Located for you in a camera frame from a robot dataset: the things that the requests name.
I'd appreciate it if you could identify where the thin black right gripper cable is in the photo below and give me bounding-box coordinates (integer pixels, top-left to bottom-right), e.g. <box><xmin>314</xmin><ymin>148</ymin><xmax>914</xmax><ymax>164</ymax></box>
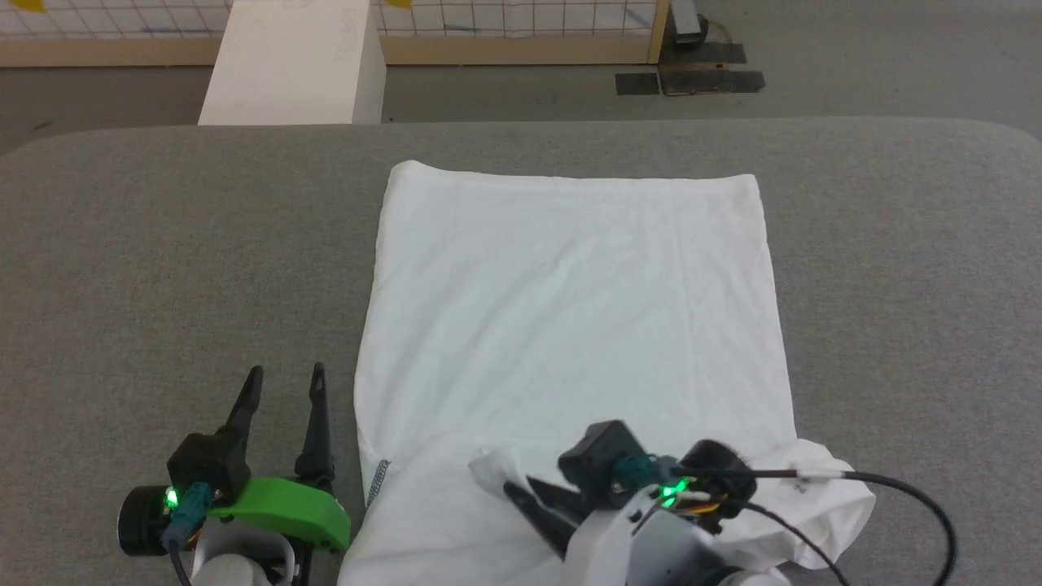
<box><xmin>716</xmin><ymin>498</ymin><xmax>852</xmax><ymax>586</ymax></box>

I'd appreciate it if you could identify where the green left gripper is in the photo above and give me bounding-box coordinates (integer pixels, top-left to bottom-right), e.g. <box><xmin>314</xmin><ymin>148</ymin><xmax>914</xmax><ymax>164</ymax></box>
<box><xmin>208</xmin><ymin>362</ymin><xmax>352</xmax><ymax>555</ymax></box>

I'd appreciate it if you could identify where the grey metal stand foot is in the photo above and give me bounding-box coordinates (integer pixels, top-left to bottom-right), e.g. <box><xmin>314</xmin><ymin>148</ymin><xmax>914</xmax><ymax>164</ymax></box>
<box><xmin>669</xmin><ymin>0</ymin><xmax>707</xmax><ymax>45</ymax></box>

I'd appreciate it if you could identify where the white rectangular block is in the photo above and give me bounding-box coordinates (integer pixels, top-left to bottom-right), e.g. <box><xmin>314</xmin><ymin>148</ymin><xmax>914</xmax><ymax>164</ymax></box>
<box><xmin>198</xmin><ymin>0</ymin><xmax>387</xmax><ymax>126</ymax></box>

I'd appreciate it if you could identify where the long black floor tape patch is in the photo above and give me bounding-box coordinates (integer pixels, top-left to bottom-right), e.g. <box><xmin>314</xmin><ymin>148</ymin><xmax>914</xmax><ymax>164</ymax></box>
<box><xmin>659</xmin><ymin>68</ymin><xmax>767</xmax><ymax>96</ymax></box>

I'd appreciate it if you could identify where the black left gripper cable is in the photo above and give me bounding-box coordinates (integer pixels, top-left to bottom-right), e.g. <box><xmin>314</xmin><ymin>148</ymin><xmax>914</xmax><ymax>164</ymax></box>
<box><xmin>161</xmin><ymin>483</ymin><xmax>214</xmax><ymax>586</ymax></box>

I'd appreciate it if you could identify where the white garment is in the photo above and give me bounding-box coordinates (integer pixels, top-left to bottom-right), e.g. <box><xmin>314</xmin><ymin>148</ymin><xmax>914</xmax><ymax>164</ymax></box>
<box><xmin>337</xmin><ymin>160</ymin><xmax>877</xmax><ymax>586</ymax></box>

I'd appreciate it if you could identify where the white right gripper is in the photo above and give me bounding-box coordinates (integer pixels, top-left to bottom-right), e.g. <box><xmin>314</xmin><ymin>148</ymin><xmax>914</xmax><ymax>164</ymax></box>
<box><xmin>502</xmin><ymin>476</ymin><xmax>727</xmax><ymax>586</ymax></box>

